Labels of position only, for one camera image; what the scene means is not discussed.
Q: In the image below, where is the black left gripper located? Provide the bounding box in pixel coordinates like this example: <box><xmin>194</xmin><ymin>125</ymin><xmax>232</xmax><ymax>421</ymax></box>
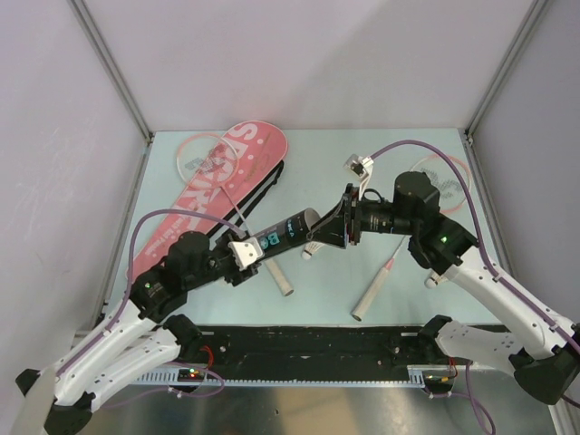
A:
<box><xmin>185</xmin><ymin>226</ymin><xmax>259</xmax><ymax>291</ymax></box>

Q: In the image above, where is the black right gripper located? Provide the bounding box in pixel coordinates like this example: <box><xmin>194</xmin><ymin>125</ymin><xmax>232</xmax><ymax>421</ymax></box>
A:
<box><xmin>306</xmin><ymin>184</ymin><xmax>417</xmax><ymax>249</ymax></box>

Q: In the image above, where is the white feather shuttlecock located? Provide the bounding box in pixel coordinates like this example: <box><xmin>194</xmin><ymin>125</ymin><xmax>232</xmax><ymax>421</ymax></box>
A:
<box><xmin>301</xmin><ymin>241</ymin><xmax>324</xmax><ymax>260</ymax></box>
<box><xmin>424</xmin><ymin>273</ymin><xmax>447</xmax><ymax>289</ymax></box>

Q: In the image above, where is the black shuttlecock tube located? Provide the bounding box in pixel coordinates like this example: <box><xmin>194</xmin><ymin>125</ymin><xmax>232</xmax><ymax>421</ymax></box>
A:
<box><xmin>255</xmin><ymin>208</ymin><xmax>320</xmax><ymax>259</ymax></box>

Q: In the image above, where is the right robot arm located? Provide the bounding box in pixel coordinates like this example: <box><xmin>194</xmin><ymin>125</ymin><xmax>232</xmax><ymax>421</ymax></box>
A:
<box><xmin>307</xmin><ymin>171</ymin><xmax>579</xmax><ymax>405</ymax></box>

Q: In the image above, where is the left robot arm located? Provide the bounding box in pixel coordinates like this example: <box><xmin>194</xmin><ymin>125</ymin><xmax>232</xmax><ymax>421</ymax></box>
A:
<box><xmin>10</xmin><ymin>231</ymin><xmax>264</xmax><ymax>434</ymax></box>

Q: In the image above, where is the pink badminton racket left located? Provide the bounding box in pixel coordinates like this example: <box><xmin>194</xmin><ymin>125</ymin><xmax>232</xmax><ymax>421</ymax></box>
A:
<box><xmin>175</xmin><ymin>132</ymin><xmax>295</xmax><ymax>298</ymax></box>

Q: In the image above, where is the pink badminton racket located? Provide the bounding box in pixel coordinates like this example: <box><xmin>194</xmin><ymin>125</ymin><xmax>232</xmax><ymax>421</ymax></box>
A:
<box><xmin>352</xmin><ymin>152</ymin><xmax>473</xmax><ymax>322</ymax></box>
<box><xmin>175</xmin><ymin>132</ymin><xmax>295</xmax><ymax>298</ymax></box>

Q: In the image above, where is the pink badminton racket right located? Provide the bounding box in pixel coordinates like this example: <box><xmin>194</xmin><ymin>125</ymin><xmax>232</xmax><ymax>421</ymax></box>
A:
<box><xmin>352</xmin><ymin>152</ymin><xmax>473</xmax><ymax>322</ymax></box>

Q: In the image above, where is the pink racket cover bag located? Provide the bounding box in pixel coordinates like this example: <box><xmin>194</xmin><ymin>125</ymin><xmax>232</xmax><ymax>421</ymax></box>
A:
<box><xmin>126</xmin><ymin>121</ymin><xmax>288</xmax><ymax>278</ymax></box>

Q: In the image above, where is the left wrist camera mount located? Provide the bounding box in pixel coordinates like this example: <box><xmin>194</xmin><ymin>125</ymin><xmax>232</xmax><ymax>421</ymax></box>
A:
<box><xmin>227</xmin><ymin>237</ymin><xmax>264</xmax><ymax>271</ymax></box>

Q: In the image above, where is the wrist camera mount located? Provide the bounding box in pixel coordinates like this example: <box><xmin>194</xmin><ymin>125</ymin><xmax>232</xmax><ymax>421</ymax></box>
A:
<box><xmin>227</xmin><ymin>237</ymin><xmax>264</xmax><ymax>271</ymax></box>
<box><xmin>343</xmin><ymin>154</ymin><xmax>374</xmax><ymax>199</ymax></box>

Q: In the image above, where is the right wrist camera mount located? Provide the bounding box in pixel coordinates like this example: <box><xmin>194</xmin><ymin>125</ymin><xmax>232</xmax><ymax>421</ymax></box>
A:
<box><xmin>343</xmin><ymin>154</ymin><xmax>374</xmax><ymax>199</ymax></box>

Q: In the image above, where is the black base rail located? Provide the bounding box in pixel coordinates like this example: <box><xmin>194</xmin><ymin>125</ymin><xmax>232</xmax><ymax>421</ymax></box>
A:
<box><xmin>181</xmin><ymin>326</ymin><xmax>449</xmax><ymax>383</ymax></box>

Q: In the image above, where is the right aluminium frame post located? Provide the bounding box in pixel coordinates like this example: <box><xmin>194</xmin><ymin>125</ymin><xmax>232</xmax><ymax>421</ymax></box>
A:
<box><xmin>463</xmin><ymin>0</ymin><xmax>554</xmax><ymax>146</ymax></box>

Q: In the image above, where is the aluminium frame post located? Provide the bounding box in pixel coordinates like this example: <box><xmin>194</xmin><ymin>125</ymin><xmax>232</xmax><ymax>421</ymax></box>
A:
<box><xmin>463</xmin><ymin>0</ymin><xmax>554</xmax><ymax>146</ymax></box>
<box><xmin>67</xmin><ymin>0</ymin><xmax>154</xmax><ymax>145</ymax></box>

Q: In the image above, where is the left aluminium frame post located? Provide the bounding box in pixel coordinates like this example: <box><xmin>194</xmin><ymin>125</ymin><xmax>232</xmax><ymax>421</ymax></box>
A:
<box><xmin>67</xmin><ymin>0</ymin><xmax>154</xmax><ymax>145</ymax></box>

